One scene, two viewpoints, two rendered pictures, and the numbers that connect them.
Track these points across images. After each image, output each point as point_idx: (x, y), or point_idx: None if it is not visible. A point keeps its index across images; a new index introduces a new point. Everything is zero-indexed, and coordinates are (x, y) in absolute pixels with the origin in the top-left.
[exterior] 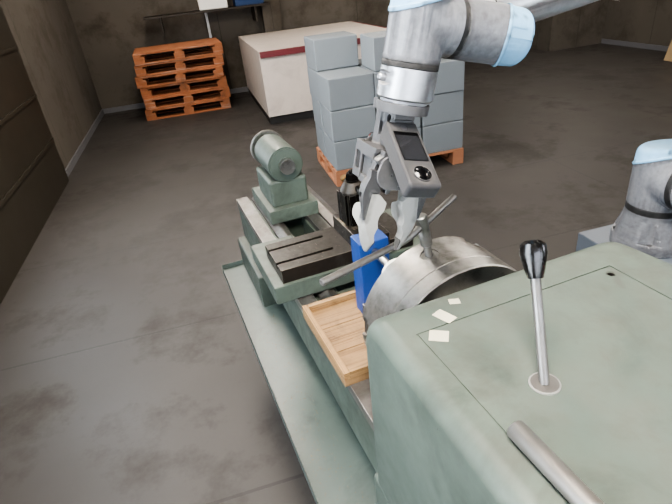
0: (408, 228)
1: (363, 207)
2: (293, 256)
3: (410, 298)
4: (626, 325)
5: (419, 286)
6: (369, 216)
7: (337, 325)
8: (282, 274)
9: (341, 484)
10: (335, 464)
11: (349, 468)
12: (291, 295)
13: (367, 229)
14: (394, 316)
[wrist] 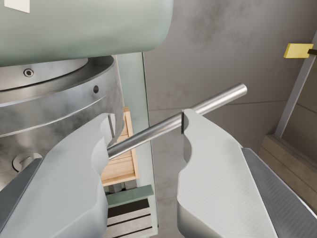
0: (79, 135)
1: (279, 182)
2: (137, 220)
3: (80, 98)
4: None
5: (63, 109)
6: (231, 156)
7: (119, 158)
8: (148, 204)
9: (129, 75)
10: (129, 88)
11: (122, 83)
12: (141, 189)
13: (216, 129)
14: (138, 14)
